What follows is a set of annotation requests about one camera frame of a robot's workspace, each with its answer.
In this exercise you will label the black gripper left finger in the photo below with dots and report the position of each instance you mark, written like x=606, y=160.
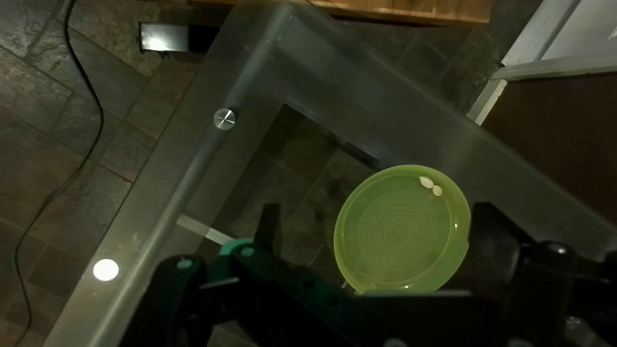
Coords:
x=268, y=231

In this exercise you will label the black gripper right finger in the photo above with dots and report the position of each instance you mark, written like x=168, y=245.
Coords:
x=496, y=249

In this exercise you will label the green plastic plate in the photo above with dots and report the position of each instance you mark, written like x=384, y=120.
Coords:
x=403, y=228

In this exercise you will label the silver table bolt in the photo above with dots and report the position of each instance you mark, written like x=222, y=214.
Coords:
x=224, y=118

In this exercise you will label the white door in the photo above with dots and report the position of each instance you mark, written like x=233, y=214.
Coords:
x=561, y=39

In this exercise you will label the wooden furniture edge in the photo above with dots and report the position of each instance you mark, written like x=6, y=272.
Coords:
x=434, y=12

